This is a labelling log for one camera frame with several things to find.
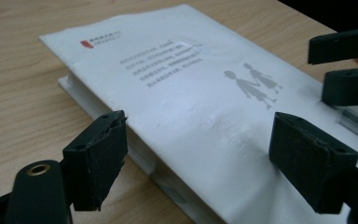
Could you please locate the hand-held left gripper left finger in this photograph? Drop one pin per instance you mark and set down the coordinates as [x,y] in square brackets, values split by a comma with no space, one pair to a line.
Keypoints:
[96,165]

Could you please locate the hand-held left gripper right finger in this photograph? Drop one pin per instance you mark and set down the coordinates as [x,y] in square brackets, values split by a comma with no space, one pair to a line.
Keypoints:
[310,168]

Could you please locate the white book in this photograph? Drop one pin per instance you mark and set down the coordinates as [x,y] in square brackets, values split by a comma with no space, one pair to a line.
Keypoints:
[174,93]

